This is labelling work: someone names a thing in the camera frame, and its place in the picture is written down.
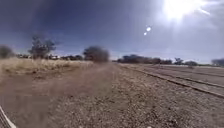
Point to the railway track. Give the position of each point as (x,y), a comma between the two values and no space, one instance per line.
(186,81)

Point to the brown gravel dirt track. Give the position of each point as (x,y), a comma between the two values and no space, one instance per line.
(100,100)

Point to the building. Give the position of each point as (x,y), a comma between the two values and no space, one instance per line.
(218,62)

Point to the dry yellow grass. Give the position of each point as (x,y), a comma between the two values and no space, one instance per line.
(30,65)

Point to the distant row of trees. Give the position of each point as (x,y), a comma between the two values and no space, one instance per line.
(140,59)

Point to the small dark bush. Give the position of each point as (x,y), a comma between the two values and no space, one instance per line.
(4,52)

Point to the small distant tree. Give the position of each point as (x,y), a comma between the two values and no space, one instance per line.
(178,61)
(191,63)

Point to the round dark bush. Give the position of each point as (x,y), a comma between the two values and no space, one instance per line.
(96,54)

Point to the sparse tree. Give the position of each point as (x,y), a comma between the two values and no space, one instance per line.
(40,49)

